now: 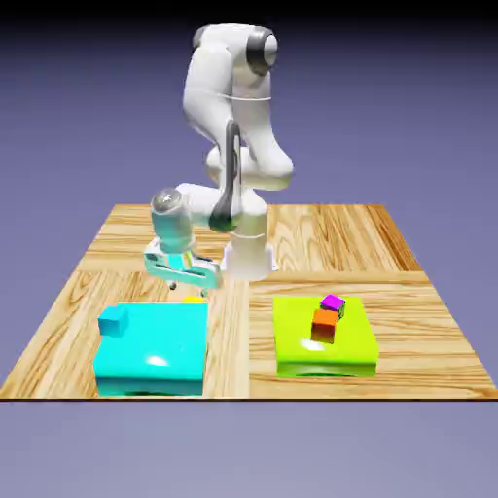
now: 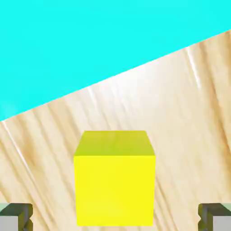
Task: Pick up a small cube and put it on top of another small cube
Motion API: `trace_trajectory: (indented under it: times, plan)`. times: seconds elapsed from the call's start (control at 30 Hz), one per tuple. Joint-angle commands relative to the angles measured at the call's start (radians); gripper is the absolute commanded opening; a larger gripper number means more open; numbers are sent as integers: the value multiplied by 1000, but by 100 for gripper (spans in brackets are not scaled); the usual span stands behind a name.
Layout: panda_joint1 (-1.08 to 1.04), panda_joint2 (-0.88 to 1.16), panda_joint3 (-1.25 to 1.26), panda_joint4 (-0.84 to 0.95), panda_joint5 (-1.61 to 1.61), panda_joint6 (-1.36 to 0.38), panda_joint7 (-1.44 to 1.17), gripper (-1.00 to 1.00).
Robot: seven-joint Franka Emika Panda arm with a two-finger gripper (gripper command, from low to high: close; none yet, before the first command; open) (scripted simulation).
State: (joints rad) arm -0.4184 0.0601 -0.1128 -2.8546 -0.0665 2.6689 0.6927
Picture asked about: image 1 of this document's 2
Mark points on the small yellow cube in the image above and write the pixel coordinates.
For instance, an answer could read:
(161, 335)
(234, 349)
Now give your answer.
(193, 299)

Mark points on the large lime green box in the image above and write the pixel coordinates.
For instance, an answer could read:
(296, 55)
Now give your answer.
(323, 350)

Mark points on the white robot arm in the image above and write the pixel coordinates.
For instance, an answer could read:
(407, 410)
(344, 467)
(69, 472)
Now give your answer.
(249, 116)

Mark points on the small magenta cube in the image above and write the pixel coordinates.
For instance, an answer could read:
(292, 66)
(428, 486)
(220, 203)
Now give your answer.
(333, 302)

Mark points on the small cyan cube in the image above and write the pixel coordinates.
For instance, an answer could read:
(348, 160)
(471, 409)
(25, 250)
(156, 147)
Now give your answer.
(113, 321)

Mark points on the small orange cube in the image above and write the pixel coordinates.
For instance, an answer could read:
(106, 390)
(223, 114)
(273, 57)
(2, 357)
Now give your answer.
(323, 326)

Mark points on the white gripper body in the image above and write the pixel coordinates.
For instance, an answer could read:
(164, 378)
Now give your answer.
(183, 270)

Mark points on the large cyan box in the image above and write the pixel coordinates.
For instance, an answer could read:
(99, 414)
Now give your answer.
(155, 342)

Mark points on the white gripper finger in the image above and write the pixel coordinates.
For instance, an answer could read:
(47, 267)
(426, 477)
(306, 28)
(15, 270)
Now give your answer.
(172, 285)
(204, 291)

